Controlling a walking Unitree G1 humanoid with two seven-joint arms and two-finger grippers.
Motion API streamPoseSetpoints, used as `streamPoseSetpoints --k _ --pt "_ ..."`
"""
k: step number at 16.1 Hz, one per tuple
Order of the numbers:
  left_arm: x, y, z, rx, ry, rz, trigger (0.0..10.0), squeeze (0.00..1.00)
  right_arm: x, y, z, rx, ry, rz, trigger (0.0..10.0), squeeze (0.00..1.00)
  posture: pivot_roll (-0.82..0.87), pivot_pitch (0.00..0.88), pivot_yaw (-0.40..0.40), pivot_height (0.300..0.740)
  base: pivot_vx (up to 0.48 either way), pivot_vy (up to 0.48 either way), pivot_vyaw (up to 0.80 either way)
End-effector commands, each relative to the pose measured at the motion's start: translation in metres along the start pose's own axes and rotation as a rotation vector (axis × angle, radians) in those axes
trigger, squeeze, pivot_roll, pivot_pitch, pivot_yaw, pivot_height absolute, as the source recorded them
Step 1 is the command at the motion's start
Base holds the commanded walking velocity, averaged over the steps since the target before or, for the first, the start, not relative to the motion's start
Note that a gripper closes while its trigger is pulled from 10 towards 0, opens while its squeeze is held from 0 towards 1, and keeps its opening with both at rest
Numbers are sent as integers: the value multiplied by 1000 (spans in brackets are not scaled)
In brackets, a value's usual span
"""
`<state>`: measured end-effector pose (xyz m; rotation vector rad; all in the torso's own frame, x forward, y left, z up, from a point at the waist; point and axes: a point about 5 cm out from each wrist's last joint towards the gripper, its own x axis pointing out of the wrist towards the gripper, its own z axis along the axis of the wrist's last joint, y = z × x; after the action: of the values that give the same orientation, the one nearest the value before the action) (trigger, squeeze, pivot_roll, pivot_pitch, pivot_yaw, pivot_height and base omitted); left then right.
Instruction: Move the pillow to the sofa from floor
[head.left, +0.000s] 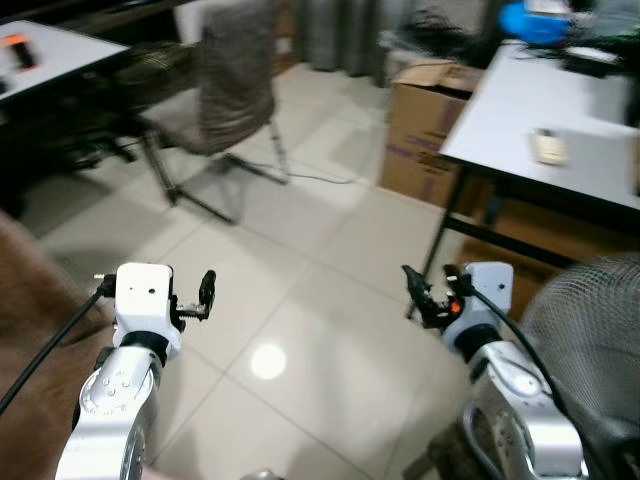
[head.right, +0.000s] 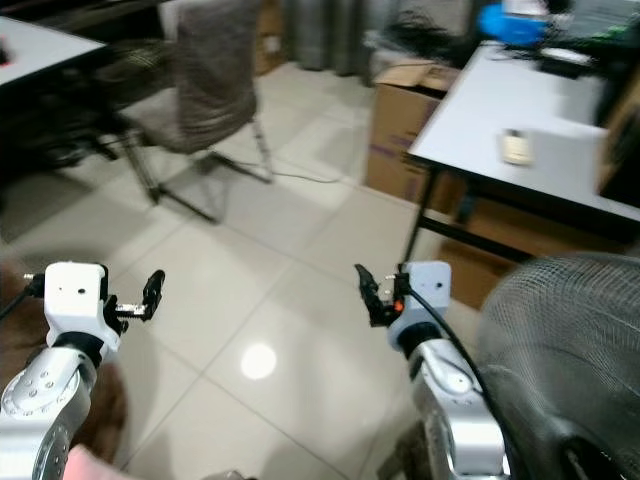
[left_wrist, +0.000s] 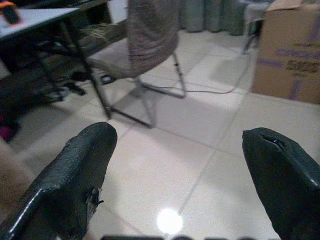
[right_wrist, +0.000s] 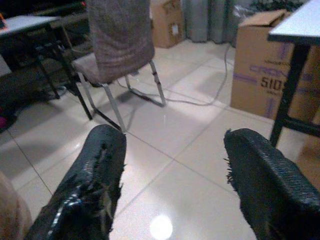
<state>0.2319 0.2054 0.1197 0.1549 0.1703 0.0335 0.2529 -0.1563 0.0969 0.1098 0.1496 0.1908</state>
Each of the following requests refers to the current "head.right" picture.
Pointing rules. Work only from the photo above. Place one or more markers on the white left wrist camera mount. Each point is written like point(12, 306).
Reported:
point(72, 295)

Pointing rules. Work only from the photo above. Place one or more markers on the brown patterned metal-leg chair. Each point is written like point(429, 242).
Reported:
point(210, 80)

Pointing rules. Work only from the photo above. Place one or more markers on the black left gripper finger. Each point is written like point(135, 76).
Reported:
point(154, 290)

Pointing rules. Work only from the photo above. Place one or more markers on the small white table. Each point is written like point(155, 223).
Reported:
point(45, 45)

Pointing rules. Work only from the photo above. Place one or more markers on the blue round object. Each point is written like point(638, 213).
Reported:
point(508, 22)

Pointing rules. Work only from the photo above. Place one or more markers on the plain brown cardboard box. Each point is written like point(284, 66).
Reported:
point(510, 250)

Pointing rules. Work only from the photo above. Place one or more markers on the flat black device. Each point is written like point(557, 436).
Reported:
point(565, 60)

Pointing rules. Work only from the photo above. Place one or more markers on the grey curtain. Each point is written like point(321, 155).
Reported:
point(325, 35)

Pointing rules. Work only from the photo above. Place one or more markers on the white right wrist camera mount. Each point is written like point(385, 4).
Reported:
point(428, 290)

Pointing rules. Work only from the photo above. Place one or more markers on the large white black-framed table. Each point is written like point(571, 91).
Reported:
point(530, 110)

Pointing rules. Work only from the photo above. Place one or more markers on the small beige device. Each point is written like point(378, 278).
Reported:
point(517, 148)

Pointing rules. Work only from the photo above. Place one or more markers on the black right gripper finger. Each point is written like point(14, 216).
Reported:
point(366, 280)
point(398, 274)

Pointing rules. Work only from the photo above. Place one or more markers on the open cardboard box purple print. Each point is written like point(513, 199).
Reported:
point(400, 120)

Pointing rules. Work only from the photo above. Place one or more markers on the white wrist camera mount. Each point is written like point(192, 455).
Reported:
point(428, 290)
point(72, 295)

